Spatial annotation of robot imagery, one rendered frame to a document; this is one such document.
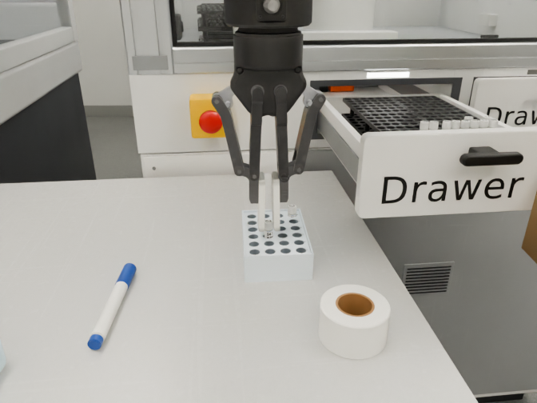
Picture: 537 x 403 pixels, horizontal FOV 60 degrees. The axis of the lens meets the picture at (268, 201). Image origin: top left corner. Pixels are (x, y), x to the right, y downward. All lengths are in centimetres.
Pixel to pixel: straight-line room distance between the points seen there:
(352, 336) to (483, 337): 89
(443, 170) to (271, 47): 27
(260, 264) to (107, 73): 390
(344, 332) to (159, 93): 57
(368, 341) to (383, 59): 58
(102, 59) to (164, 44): 353
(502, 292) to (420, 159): 72
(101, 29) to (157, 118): 348
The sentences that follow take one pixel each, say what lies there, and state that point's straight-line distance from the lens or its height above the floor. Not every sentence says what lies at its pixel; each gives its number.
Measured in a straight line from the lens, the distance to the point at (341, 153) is 73.
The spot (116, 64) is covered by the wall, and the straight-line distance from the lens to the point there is 435.
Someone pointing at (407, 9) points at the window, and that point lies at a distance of 93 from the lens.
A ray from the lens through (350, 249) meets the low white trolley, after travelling 65.
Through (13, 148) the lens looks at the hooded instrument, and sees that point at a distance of 130.
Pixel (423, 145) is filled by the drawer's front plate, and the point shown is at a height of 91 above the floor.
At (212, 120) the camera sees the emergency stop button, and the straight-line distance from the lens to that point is 80.
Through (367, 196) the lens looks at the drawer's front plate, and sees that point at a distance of 59.
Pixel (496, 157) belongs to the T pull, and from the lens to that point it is 60.
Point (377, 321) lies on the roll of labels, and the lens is 47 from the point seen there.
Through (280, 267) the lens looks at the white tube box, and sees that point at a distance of 57.
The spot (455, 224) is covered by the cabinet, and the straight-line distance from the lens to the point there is 110.
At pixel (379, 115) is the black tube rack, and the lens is 77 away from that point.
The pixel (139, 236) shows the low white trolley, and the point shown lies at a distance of 70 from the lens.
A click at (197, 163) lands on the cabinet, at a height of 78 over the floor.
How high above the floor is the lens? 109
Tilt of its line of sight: 25 degrees down
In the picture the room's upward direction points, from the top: straight up
